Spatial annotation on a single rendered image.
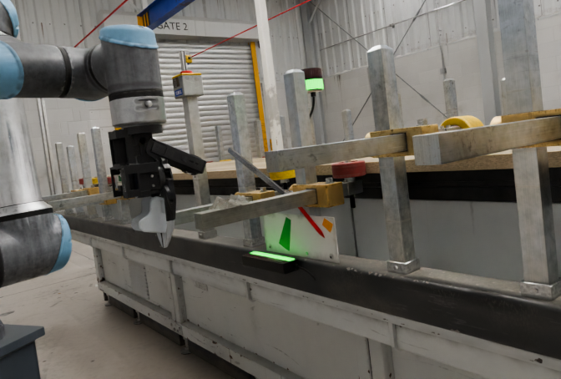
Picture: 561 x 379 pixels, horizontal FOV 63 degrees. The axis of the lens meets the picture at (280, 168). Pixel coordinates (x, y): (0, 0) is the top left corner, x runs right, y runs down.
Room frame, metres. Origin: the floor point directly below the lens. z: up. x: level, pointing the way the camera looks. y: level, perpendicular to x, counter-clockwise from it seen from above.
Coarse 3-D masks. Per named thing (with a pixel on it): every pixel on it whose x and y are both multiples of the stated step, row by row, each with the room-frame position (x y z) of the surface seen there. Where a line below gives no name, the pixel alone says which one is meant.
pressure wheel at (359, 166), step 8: (352, 160) 1.13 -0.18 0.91; (360, 160) 1.09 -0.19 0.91; (336, 168) 1.07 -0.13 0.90; (344, 168) 1.06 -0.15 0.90; (352, 168) 1.06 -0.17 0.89; (360, 168) 1.06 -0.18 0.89; (336, 176) 1.08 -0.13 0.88; (344, 176) 1.06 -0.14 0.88; (352, 176) 1.06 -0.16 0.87; (352, 200) 1.09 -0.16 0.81
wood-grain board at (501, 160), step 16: (256, 160) 2.34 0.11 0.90; (368, 160) 1.16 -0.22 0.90; (464, 160) 0.91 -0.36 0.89; (480, 160) 0.88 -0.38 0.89; (496, 160) 0.86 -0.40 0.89; (512, 160) 0.83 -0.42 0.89; (560, 160) 0.77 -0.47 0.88; (96, 176) 3.26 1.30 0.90; (176, 176) 1.92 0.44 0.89; (192, 176) 1.81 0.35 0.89; (208, 176) 1.71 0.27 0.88; (224, 176) 1.63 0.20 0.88; (256, 176) 1.47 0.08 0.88
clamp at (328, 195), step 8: (296, 184) 1.06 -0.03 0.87; (304, 184) 1.04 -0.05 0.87; (312, 184) 1.02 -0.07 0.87; (320, 184) 1.00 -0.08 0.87; (328, 184) 0.99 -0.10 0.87; (336, 184) 1.00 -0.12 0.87; (320, 192) 1.00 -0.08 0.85; (328, 192) 0.98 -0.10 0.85; (336, 192) 1.00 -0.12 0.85; (320, 200) 1.00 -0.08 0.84; (328, 200) 0.98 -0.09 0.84; (336, 200) 1.00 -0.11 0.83
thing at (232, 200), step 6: (216, 198) 0.88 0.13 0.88; (228, 198) 0.89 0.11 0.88; (234, 198) 0.89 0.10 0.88; (240, 198) 0.89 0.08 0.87; (246, 198) 0.92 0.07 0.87; (216, 204) 0.88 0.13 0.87; (222, 204) 0.88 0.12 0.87; (228, 204) 0.86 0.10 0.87; (234, 204) 0.86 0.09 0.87; (240, 204) 0.88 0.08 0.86
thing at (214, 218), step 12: (360, 180) 1.10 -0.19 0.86; (300, 192) 0.99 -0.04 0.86; (312, 192) 1.00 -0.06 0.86; (348, 192) 1.07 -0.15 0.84; (360, 192) 1.09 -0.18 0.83; (252, 204) 0.90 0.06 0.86; (264, 204) 0.92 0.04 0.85; (276, 204) 0.94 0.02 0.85; (288, 204) 0.96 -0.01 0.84; (300, 204) 0.98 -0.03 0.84; (204, 216) 0.84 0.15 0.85; (216, 216) 0.85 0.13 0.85; (228, 216) 0.87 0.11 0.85; (240, 216) 0.88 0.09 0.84; (252, 216) 0.90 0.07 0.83; (204, 228) 0.83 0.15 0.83
